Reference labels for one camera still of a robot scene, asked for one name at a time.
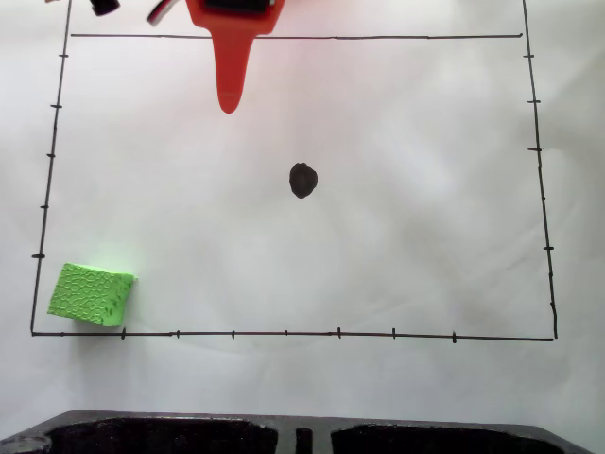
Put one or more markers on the black dot mark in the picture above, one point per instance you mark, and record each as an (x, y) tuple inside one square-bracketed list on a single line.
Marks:
[(303, 180)]

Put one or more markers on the green textured foam block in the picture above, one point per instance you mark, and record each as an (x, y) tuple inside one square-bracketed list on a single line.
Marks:
[(90, 297)]

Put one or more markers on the small black cylindrical part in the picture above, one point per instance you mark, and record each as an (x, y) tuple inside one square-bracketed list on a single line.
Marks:
[(105, 5)]

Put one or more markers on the white paper sheet, drawn frame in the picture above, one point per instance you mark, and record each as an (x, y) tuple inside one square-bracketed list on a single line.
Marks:
[(331, 265)]

